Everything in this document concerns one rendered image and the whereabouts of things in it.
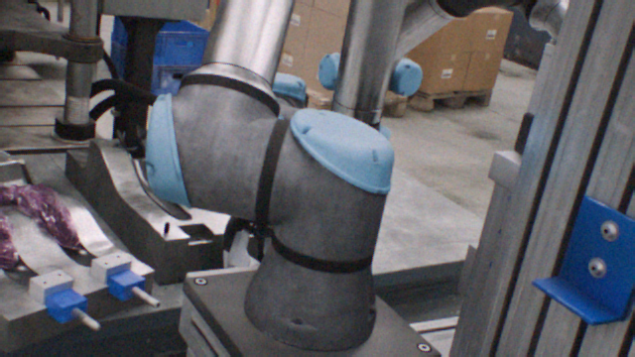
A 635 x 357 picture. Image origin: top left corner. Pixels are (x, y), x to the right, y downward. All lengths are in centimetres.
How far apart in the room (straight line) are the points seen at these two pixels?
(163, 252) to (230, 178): 59
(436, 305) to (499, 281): 102
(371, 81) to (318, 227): 35
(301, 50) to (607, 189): 489
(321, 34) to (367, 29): 434
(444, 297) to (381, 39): 91
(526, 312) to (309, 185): 25
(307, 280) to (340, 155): 14
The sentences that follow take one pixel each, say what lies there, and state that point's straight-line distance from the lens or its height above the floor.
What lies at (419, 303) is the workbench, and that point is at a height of 66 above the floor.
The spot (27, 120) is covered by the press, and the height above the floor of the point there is 79.
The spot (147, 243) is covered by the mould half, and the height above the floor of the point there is 85.
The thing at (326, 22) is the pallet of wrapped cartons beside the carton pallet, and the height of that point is 61.
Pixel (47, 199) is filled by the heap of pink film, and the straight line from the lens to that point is 145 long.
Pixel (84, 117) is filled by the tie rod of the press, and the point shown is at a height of 85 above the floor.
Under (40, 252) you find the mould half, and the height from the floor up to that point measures 86.
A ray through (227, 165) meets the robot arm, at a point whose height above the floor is 122.
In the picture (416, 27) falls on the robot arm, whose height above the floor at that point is 128.
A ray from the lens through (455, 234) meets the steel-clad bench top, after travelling 190.
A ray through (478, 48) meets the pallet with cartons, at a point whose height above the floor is 48.
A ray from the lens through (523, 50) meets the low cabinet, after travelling 875.
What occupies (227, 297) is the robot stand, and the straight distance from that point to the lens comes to 96.
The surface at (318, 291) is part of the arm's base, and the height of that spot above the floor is 110.
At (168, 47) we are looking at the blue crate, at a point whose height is 33.
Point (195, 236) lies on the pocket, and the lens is 149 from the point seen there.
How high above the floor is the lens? 151
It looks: 20 degrees down
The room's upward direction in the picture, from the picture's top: 11 degrees clockwise
